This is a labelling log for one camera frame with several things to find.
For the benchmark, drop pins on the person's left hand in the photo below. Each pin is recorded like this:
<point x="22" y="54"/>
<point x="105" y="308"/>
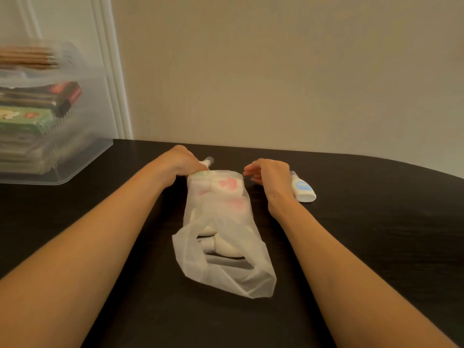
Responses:
<point x="179" y="164"/>

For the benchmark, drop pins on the translucent plastic sheet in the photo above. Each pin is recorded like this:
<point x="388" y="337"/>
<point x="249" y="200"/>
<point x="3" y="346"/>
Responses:
<point x="224" y="279"/>

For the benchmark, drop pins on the bundle of wooden pencils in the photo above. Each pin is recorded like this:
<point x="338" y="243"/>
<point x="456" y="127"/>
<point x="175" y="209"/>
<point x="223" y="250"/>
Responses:
<point x="25" y="57"/>

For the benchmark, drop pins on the green pencil box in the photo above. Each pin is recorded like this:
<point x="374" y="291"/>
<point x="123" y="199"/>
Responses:
<point x="25" y="119"/>

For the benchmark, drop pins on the white blue correction tape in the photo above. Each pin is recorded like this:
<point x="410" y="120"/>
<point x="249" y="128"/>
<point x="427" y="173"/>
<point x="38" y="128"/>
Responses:
<point x="302" y="190"/>

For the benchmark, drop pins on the person's right hand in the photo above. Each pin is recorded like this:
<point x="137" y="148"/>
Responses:
<point x="273" y="181"/>

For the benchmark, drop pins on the clear plastic storage bin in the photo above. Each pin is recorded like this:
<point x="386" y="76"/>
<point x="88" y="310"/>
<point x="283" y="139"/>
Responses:
<point x="90" y="148"/>

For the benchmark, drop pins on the person's right forearm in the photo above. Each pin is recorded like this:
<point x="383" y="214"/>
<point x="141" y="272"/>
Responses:
<point x="355" y="286"/>

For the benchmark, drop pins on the person's left forearm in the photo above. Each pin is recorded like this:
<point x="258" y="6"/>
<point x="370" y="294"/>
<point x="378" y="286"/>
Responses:
<point x="72" y="264"/>

